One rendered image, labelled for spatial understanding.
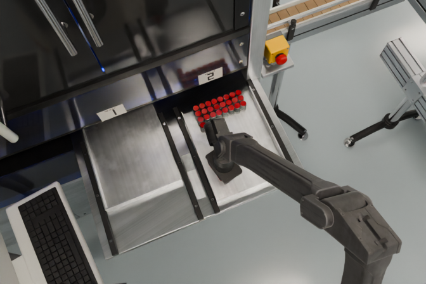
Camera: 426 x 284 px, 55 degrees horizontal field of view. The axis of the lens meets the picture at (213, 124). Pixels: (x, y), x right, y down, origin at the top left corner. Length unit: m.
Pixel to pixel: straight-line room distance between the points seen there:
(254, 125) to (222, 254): 0.96
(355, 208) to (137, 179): 0.83
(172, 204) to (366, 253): 0.79
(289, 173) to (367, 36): 2.06
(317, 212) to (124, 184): 0.81
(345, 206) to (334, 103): 1.81
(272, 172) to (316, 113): 1.61
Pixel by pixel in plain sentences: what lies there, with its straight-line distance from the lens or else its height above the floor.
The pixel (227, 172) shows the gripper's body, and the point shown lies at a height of 1.06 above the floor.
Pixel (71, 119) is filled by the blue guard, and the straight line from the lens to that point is 1.32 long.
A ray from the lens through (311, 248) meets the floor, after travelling 2.24.
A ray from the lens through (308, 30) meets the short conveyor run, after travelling 1.64.
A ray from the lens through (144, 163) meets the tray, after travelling 1.40.
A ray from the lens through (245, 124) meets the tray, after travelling 1.43.
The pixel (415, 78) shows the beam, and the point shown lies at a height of 0.55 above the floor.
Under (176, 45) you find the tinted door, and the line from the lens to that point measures 1.17.
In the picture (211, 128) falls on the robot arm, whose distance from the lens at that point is 1.11.
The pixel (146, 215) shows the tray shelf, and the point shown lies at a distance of 1.36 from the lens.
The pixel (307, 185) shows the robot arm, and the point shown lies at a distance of 0.79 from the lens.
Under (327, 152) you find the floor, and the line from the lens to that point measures 2.38.
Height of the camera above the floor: 2.19
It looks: 67 degrees down
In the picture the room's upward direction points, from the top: 6 degrees counter-clockwise
